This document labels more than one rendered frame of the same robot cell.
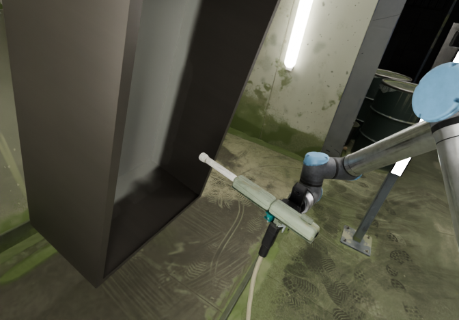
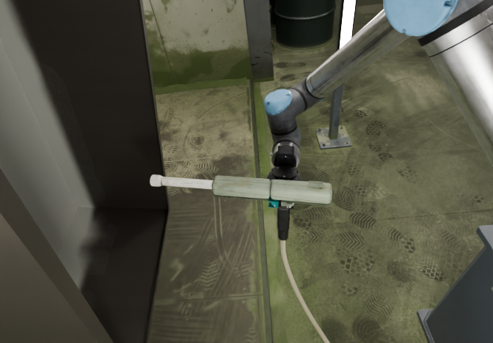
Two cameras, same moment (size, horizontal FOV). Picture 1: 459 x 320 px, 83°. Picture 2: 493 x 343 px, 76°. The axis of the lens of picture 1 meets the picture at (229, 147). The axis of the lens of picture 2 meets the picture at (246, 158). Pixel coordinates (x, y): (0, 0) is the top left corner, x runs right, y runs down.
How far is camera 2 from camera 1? 22 cm
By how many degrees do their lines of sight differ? 22
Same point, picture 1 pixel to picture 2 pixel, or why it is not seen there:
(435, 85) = not seen: outside the picture
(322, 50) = not seen: outside the picture
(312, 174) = (283, 122)
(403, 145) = (371, 49)
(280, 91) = (167, 14)
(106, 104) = (20, 275)
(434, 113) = (422, 26)
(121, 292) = not seen: outside the picture
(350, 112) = (260, 0)
